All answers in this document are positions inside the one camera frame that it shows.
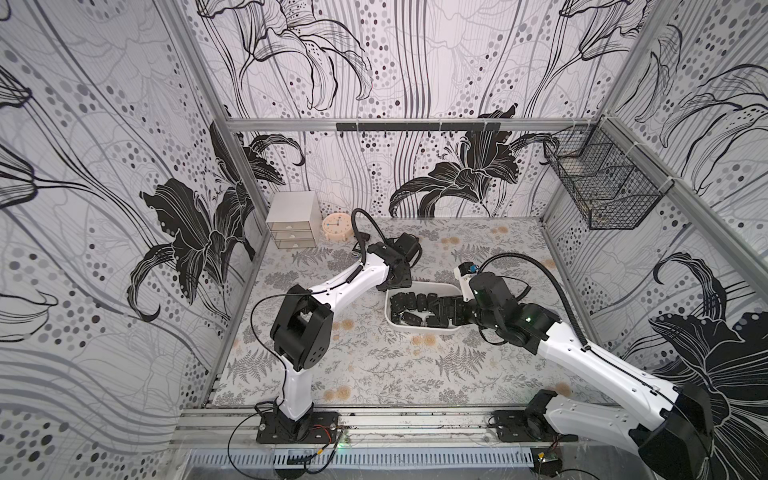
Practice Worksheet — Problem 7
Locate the black car key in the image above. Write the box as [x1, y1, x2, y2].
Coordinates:
[417, 293, 428, 312]
[426, 315, 450, 329]
[390, 292, 408, 318]
[427, 293, 439, 315]
[400, 311, 422, 326]

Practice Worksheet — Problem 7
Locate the white rectangular storage box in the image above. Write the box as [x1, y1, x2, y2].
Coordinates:
[384, 281, 463, 334]

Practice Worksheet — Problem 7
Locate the black flip key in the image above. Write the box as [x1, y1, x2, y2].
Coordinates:
[405, 292, 418, 310]

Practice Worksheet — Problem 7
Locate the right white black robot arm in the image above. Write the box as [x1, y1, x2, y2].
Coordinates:
[450, 252, 714, 479]

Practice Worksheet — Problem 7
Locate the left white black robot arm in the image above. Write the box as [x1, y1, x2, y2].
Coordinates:
[255, 208, 423, 445]

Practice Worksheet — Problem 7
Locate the peach round alarm clock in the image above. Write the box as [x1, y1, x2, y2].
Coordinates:
[321, 212, 354, 243]

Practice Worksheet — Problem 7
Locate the white mini drawer cabinet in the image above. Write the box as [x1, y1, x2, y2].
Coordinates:
[266, 191, 322, 250]

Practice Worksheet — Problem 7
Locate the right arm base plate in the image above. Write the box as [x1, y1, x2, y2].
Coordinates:
[489, 409, 560, 443]

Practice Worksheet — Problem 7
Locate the black wire wall basket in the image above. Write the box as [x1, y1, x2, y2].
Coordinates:
[543, 124, 673, 230]

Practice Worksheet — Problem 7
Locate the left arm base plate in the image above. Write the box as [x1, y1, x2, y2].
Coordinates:
[256, 409, 340, 445]

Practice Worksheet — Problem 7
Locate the white slotted cable duct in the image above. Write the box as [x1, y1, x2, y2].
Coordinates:
[188, 446, 534, 469]

